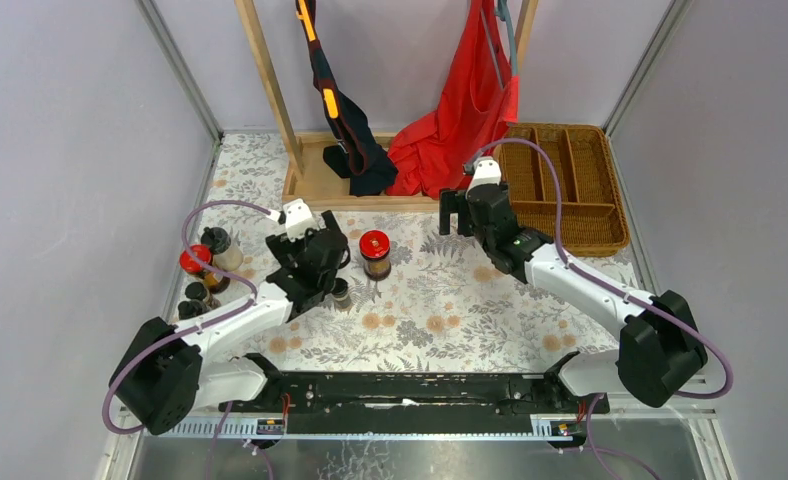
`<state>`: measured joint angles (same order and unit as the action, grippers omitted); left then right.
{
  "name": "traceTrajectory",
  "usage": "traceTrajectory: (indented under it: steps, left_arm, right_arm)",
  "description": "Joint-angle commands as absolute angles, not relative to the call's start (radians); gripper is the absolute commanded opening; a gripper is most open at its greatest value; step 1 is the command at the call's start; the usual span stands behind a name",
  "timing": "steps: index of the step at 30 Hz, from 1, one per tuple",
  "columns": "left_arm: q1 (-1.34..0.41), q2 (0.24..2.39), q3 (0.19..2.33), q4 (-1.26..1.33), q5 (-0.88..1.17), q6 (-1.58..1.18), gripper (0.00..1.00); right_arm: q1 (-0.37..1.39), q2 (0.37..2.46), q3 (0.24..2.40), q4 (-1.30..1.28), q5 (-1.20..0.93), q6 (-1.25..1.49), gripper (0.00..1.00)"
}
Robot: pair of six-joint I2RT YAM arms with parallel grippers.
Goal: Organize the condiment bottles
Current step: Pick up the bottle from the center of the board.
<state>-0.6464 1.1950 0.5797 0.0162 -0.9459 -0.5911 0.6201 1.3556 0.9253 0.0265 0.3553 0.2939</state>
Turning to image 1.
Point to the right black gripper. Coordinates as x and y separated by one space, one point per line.
464 212

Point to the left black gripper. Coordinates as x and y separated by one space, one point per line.
331 254

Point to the small black cap spice bottle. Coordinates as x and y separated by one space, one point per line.
342 299

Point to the red lid sauce jar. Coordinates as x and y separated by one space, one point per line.
375 246

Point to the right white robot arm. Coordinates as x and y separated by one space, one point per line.
654 357

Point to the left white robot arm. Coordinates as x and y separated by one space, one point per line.
169 371

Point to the red apron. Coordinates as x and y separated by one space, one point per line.
473 110

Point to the floral table mat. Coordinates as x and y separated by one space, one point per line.
443 308

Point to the dark navy garment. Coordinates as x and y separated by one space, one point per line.
357 156

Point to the red lid jar at left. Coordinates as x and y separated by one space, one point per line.
193 262

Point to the wicker divided tray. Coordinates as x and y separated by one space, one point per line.
593 222

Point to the grey clothes hanger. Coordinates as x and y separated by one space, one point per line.
503 13

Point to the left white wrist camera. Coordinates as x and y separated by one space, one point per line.
296 217

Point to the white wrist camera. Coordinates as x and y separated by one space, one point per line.
484 170
296 217

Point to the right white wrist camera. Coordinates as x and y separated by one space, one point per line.
484 170

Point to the wooden rack frame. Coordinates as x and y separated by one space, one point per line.
307 177

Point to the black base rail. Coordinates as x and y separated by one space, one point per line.
413 403

